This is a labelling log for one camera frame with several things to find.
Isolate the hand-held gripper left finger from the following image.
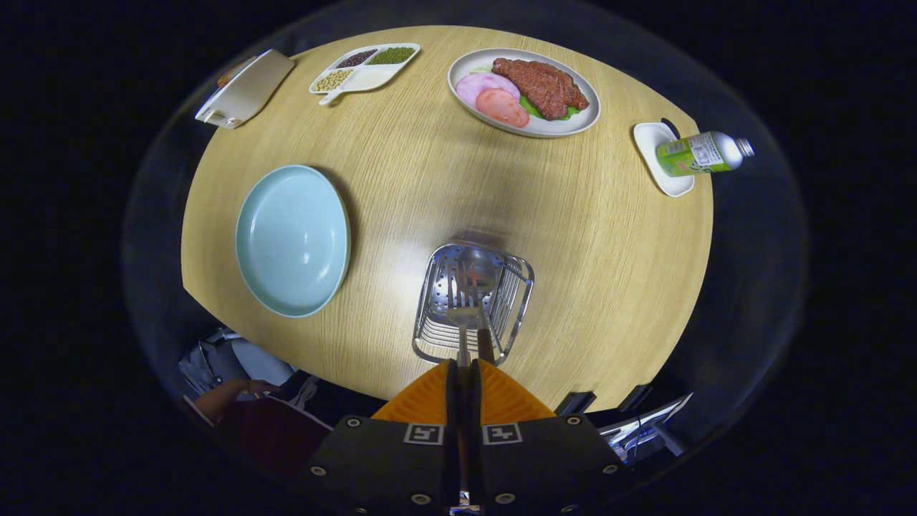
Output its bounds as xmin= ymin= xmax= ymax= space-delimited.
xmin=304 ymin=358 xmax=459 ymax=511

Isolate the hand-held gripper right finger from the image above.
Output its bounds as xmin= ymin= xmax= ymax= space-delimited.
xmin=469 ymin=358 xmax=635 ymax=513

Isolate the wooden handle metal spoon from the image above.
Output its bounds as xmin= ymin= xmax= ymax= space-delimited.
xmin=457 ymin=246 xmax=504 ymax=365

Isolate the wooden handle metal fork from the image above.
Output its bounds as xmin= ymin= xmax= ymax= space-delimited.
xmin=446 ymin=262 xmax=482 ymax=368

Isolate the black table clamp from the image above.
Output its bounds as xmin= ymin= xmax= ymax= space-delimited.
xmin=618 ymin=385 xmax=654 ymax=413
xmin=555 ymin=391 xmax=597 ymax=416

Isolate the person's red clothing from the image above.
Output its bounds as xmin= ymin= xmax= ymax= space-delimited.
xmin=215 ymin=398 xmax=334 ymax=481

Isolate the light blue plate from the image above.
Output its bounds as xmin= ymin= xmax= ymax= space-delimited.
xmin=235 ymin=165 xmax=352 ymax=318

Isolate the red tomato slice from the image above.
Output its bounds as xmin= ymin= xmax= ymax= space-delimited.
xmin=476 ymin=88 xmax=530 ymax=129

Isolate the green lettuce leaf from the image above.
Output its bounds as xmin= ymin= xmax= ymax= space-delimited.
xmin=519 ymin=95 xmax=577 ymax=121

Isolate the grey round dinner plate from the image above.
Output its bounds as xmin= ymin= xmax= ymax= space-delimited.
xmin=447 ymin=47 xmax=602 ymax=138

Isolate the white square coaster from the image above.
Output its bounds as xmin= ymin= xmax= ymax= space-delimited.
xmin=633 ymin=122 xmax=696 ymax=198

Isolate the black backdrop cloth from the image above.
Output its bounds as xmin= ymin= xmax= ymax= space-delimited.
xmin=120 ymin=0 xmax=810 ymax=459

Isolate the pink ham slice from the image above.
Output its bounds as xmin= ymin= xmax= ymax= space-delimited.
xmin=456 ymin=72 xmax=522 ymax=110

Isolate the brown steak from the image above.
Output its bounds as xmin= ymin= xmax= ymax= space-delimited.
xmin=491 ymin=57 xmax=590 ymax=120

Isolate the silver green label bottle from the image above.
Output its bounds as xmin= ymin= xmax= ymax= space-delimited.
xmin=656 ymin=131 xmax=755 ymax=178

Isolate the white divided snack dish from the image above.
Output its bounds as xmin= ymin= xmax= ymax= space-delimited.
xmin=309 ymin=43 xmax=421 ymax=106

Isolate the cream white toaster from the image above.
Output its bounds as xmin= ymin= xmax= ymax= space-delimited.
xmin=195 ymin=49 xmax=296 ymax=130

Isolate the brown toast slice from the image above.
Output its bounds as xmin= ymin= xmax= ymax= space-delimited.
xmin=217 ymin=57 xmax=255 ymax=88

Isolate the metal wire basket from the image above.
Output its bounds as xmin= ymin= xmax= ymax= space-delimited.
xmin=412 ymin=242 xmax=535 ymax=367

